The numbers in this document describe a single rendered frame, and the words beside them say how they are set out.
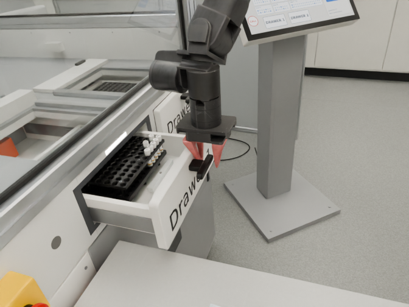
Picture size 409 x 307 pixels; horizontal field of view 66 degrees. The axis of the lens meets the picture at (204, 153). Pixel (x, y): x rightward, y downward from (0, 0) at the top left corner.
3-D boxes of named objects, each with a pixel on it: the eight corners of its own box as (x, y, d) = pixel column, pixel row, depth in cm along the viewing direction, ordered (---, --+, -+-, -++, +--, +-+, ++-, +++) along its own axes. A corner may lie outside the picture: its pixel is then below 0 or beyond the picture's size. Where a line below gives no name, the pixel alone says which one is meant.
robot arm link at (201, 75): (209, 68, 50) (224, 57, 54) (173, 64, 53) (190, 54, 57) (211, 108, 53) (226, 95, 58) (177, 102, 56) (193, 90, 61)
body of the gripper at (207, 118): (188, 120, 64) (184, 85, 60) (237, 125, 61) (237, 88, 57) (175, 136, 59) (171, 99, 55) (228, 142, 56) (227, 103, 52)
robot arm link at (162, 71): (210, 16, 49) (231, 33, 56) (150, 14, 54) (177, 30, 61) (196, 94, 50) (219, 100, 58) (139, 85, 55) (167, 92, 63)
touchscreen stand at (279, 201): (339, 213, 170) (384, 8, 114) (268, 243, 157) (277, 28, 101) (285, 165, 209) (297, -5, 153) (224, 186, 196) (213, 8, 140)
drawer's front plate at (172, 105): (200, 102, 107) (197, 70, 101) (165, 148, 85) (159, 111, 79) (195, 102, 108) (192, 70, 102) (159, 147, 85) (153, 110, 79)
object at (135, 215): (204, 157, 77) (202, 135, 73) (160, 237, 57) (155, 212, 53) (70, 141, 89) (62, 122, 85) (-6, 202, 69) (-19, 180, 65)
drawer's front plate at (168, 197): (214, 159, 78) (211, 120, 72) (167, 251, 56) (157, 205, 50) (207, 158, 79) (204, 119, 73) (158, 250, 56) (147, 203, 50)
